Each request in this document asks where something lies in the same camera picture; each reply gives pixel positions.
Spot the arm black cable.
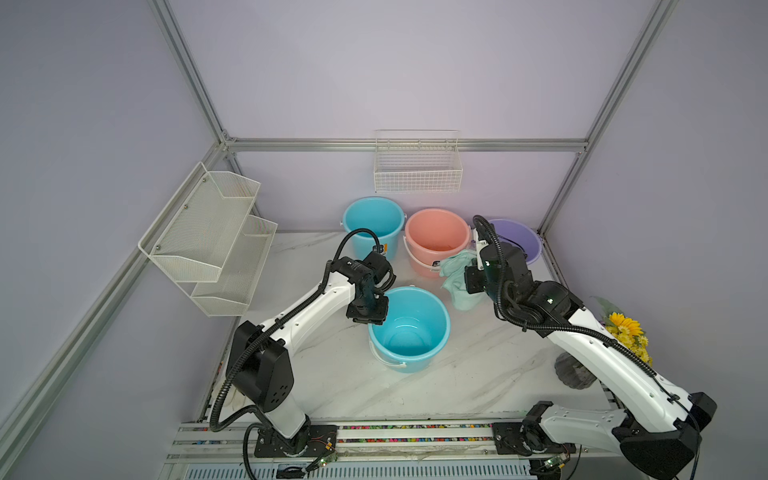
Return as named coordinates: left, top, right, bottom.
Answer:
left=471, top=214, right=703, bottom=480
left=208, top=227, right=385, bottom=480

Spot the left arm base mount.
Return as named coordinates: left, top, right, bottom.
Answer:
left=253, top=420, right=339, bottom=458

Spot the mint green microfiber cloth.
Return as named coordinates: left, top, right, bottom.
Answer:
left=440, top=249, right=483, bottom=311

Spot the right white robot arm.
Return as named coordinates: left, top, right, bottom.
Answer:
left=465, top=241, right=717, bottom=479

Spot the purple plastic bucket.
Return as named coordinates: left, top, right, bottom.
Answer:
left=490, top=218, right=543, bottom=265

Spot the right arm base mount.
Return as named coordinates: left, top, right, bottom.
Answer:
left=491, top=401, right=577, bottom=457

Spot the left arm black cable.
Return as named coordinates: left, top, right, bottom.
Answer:
left=208, top=227, right=385, bottom=480

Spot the white wire wall basket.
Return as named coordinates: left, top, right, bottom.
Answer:
left=373, top=129, right=463, bottom=193

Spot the pink plastic bucket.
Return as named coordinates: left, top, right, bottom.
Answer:
left=404, top=208, right=471, bottom=278

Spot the white mesh two-tier shelf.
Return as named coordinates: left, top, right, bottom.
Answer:
left=138, top=163, right=278, bottom=317

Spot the yellow artificial flower bouquet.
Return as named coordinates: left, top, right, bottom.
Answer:
left=594, top=296, right=653, bottom=366

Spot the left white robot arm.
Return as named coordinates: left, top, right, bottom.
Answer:
left=210, top=251, right=395, bottom=441

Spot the dark flower vase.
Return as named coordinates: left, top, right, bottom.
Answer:
left=554, top=352, right=597, bottom=390

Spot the teal plastic bucket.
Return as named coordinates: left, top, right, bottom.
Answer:
left=341, top=197, right=406, bottom=261
left=368, top=286, right=451, bottom=373

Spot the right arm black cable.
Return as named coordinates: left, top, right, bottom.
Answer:
left=471, top=214, right=703, bottom=480

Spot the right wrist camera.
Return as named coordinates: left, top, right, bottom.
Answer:
left=472, top=229, right=488, bottom=270

